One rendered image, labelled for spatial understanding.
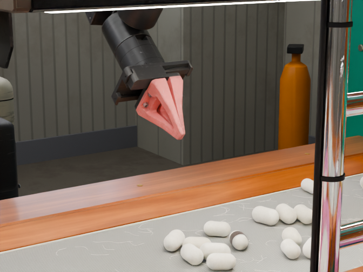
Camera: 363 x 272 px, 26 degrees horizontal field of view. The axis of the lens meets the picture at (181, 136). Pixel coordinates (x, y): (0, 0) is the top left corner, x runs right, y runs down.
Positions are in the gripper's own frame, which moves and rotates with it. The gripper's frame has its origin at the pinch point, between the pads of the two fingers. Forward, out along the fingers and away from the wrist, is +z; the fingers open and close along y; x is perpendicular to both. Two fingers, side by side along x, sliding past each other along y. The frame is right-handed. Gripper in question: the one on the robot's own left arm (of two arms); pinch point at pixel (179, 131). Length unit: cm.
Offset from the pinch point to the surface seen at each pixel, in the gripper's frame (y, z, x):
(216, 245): -4.9, 17.6, -2.5
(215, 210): 5.8, 8.0, 8.6
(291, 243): 2.9, 20.8, -5.1
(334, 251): -8.5, 29.3, -22.7
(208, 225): -1.1, 12.8, 2.2
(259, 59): 210, -155, 185
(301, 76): 194, -116, 152
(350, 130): 47, -5, 17
